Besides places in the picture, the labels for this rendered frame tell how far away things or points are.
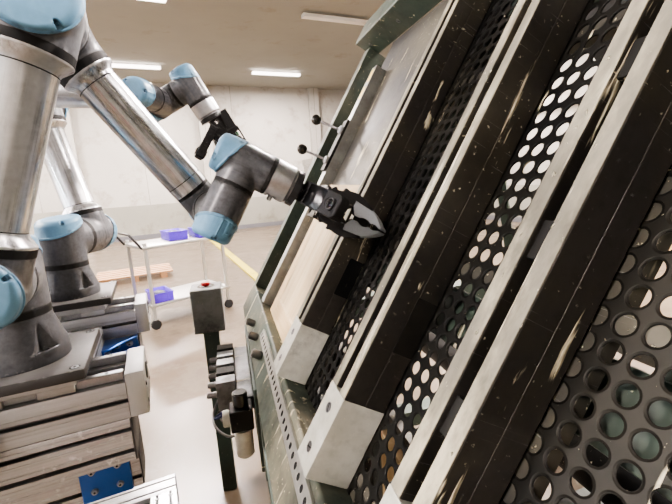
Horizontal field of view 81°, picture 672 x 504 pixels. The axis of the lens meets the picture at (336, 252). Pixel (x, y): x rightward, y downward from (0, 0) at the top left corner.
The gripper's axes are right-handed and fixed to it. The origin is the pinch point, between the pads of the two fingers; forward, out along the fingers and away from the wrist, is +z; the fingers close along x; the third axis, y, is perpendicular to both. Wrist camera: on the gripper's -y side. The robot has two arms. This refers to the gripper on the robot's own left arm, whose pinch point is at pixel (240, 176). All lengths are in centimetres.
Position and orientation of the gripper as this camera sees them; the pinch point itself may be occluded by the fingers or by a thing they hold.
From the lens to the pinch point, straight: 134.6
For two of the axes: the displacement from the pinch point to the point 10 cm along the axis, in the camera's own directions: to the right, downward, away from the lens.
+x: -4.0, -1.5, 9.0
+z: 4.8, 8.1, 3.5
